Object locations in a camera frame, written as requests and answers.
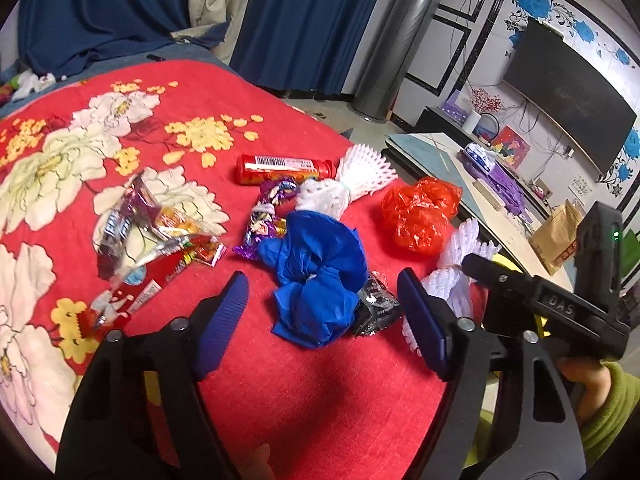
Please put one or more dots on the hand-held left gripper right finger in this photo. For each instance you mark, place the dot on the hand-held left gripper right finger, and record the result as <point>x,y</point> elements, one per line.
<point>422,322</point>

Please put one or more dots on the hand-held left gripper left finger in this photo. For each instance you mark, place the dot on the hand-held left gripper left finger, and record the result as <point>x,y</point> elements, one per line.
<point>225,320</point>

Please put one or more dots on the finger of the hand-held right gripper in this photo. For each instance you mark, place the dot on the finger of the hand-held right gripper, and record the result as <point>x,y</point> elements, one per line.
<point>505,277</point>

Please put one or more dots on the white foam fruit net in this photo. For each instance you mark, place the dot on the white foam fruit net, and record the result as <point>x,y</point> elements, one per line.
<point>345,185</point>
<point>460,255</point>

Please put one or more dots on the purple snack wrapper orange label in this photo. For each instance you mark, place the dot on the purple snack wrapper orange label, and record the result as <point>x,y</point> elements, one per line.
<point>257,232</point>

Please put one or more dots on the blue plastic bag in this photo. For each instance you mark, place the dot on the blue plastic bag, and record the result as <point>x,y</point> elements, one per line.
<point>312,270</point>

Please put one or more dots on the person's right forearm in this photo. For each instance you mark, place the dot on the person's right forearm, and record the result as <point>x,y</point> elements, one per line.
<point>617,410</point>

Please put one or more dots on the person's right hand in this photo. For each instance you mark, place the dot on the person's right hand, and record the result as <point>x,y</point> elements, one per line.
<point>582,380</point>

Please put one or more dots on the black foil wrapper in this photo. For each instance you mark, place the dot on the black foil wrapper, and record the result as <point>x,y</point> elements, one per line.
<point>377,305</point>

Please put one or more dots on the brown paper bag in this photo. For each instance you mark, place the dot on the brown paper bag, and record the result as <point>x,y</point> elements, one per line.
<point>555,237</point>

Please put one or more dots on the white low table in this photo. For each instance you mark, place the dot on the white low table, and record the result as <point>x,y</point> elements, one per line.
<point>495,220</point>

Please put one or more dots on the small red sachet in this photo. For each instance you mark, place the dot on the small red sachet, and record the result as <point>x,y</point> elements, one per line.
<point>205,250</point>

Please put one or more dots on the long red white packet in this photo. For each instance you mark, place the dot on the long red white packet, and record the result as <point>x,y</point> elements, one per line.
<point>150,285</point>

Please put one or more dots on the red floral blanket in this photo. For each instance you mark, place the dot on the red floral blanket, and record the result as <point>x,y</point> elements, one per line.
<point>280,400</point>

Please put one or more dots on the clear silver wrapper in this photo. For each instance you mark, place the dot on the clear silver wrapper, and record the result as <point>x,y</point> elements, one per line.
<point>150,255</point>

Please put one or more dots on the red plastic bag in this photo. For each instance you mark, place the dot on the red plastic bag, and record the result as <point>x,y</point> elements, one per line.
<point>417,217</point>

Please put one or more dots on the orange snack packet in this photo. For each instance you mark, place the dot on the orange snack packet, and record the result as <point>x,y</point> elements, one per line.
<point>177,222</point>

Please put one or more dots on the blue white packet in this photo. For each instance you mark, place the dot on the blue white packet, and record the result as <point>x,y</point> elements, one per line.
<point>479,154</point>

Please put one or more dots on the red picture card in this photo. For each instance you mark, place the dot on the red picture card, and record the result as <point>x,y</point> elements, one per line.
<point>511,146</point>

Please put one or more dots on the purple white candy wrapper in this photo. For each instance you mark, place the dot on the purple white candy wrapper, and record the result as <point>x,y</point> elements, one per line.
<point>280,192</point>

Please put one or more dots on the purple chocolate bar wrapper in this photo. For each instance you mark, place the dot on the purple chocolate bar wrapper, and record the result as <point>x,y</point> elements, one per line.
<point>122,225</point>

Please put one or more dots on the white cup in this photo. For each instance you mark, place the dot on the white cup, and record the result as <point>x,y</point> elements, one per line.
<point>471,122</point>

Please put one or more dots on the red candy tube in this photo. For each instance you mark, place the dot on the red candy tube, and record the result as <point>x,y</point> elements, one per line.
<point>280,167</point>

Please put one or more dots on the black television cabinet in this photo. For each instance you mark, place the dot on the black television cabinet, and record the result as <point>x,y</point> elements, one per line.
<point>440,119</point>

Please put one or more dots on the black television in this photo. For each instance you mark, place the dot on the black television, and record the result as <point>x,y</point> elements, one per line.
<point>570,95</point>

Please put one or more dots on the red branch decoration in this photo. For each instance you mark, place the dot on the red branch decoration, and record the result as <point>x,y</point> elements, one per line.
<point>484,100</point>

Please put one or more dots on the purple box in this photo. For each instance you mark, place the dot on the purple box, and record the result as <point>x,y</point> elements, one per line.
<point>456,105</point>

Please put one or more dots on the silver tower air conditioner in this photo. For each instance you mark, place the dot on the silver tower air conditioner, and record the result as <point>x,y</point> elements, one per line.
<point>400,35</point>

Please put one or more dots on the white crumpled cloth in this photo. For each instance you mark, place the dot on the white crumpled cloth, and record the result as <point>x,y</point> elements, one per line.
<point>32,85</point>

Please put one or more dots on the dark blue curtain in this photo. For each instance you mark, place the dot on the dark blue curtain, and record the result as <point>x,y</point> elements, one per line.
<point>100,10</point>

